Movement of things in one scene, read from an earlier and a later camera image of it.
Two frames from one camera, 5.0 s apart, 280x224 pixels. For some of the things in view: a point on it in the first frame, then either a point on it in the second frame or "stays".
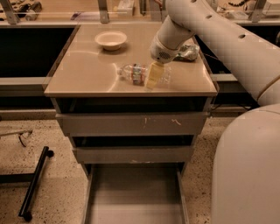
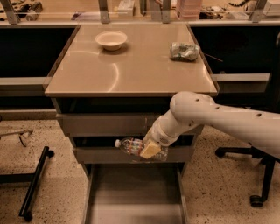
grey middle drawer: [136, 154] stays
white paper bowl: [111, 40] stays
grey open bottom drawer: [137, 192] stays
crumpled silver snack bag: [188, 52] stays
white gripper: [161, 52] -> [159, 135]
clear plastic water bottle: [138, 73] -> [133, 146]
